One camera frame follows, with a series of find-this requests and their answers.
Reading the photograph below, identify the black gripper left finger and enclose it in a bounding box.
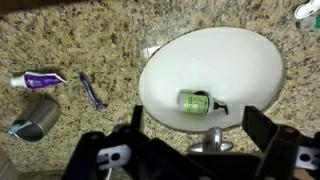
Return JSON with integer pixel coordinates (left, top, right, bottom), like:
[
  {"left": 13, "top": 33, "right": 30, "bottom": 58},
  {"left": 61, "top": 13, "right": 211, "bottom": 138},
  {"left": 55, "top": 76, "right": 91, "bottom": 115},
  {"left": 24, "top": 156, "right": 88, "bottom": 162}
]
[{"left": 61, "top": 104, "right": 158, "bottom": 180}]

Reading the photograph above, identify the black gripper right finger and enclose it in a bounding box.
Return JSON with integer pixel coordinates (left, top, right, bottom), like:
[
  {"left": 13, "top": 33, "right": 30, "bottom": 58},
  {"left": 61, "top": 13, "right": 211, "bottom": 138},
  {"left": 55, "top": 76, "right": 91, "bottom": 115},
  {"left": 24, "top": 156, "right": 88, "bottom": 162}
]
[{"left": 241, "top": 105, "right": 320, "bottom": 180}]

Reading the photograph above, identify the green label hand soap bottle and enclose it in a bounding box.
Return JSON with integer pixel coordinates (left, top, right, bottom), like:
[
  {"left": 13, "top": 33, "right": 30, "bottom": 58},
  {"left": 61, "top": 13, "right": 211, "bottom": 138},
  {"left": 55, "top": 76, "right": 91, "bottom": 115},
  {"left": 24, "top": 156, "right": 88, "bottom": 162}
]
[{"left": 177, "top": 92, "right": 230, "bottom": 116}]

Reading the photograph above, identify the stainless steel cup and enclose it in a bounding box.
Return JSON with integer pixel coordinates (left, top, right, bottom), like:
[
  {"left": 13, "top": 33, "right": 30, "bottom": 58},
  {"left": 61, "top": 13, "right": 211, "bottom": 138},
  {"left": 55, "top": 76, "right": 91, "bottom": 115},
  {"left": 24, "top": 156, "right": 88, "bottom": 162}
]
[{"left": 11, "top": 98, "right": 62, "bottom": 143}]

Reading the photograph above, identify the blue razor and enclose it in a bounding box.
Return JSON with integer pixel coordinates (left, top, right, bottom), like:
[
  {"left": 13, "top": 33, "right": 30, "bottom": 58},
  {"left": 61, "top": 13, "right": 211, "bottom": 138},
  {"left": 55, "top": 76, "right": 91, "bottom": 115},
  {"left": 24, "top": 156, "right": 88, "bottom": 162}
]
[{"left": 78, "top": 72, "right": 108, "bottom": 111}]

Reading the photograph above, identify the silver faucet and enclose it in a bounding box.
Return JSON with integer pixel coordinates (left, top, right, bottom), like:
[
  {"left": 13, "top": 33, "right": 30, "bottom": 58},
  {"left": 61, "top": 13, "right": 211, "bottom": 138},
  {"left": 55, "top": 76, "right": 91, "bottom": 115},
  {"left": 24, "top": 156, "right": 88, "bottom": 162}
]
[{"left": 186, "top": 126, "right": 235, "bottom": 154}]

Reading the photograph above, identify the blue toothbrush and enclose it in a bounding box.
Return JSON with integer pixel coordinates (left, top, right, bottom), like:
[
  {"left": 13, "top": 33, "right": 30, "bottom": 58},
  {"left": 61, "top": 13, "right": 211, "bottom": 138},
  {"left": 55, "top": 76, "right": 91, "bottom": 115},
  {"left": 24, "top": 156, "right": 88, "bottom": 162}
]
[{"left": 7, "top": 120, "right": 35, "bottom": 135}]

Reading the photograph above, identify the purple white toothpaste tube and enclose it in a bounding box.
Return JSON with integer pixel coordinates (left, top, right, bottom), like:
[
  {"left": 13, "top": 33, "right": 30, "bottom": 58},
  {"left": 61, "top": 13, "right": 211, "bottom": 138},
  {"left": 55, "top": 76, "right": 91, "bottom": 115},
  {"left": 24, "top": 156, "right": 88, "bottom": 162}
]
[{"left": 9, "top": 71, "right": 68, "bottom": 90}]

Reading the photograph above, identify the white oval sink basin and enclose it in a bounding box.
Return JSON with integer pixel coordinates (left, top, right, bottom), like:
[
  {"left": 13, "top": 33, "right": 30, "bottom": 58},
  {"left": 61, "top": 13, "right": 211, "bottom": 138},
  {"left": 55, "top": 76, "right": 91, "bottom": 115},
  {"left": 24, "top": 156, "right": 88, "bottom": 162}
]
[{"left": 138, "top": 26, "right": 286, "bottom": 133}]

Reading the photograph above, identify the clear lens case cap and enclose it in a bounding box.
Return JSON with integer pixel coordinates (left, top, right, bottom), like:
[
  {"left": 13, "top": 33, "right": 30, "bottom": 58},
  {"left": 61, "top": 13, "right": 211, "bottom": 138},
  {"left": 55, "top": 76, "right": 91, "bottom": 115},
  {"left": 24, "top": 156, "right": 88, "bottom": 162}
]
[{"left": 299, "top": 16, "right": 316, "bottom": 32}]

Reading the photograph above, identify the white contact lens case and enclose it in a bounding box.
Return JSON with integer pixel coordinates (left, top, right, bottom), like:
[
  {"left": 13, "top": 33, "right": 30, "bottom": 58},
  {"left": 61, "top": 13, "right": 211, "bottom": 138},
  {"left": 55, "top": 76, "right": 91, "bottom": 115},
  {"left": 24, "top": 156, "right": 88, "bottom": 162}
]
[{"left": 293, "top": 0, "right": 320, "bottom": 20}]

